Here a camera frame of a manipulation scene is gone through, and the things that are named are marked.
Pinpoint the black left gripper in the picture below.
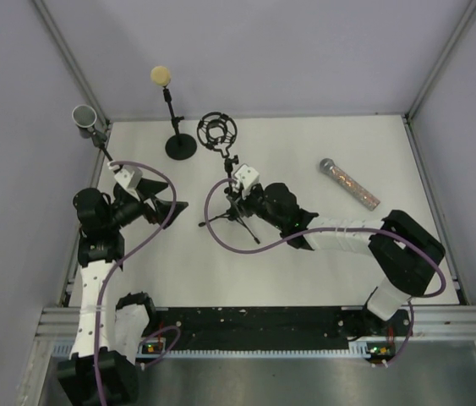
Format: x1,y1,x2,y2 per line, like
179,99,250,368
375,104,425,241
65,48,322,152
105,178,186,230

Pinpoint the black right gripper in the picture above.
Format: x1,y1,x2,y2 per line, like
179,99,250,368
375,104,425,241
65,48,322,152
227,184,286,231

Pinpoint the black tripod shock-mount stand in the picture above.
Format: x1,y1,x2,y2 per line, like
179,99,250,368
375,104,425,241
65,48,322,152
196,112,260,244

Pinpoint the glitter rhinestone microphone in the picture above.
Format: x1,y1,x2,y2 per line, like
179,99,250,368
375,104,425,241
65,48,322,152
319,158,380,211

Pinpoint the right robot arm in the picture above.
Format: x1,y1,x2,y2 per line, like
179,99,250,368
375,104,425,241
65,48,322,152
225,183,447,335

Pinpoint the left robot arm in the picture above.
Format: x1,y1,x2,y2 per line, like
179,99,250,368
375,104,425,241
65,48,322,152
57,178,188,405

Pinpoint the black round-base mic stand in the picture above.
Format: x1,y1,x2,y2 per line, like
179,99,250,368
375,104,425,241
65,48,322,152
163,86,197,161

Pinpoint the black left round-base stand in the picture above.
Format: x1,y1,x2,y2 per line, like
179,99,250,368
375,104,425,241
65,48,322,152
88,127,121,173

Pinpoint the grey microphone on left stand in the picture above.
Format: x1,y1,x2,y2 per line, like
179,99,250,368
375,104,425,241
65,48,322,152
72,105,98,139

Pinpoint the cream yellow microphone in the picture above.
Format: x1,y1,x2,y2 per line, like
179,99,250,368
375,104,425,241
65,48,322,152
150,65,172,88

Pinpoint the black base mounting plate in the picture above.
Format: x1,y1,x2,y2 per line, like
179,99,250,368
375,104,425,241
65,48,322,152
145,306,410,351

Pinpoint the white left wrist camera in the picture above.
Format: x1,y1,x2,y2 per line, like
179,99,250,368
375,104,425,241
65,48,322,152
114,165,143,190

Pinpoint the aluminium frame rail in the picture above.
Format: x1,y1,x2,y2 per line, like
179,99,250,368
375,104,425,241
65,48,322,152
34,306,476,360

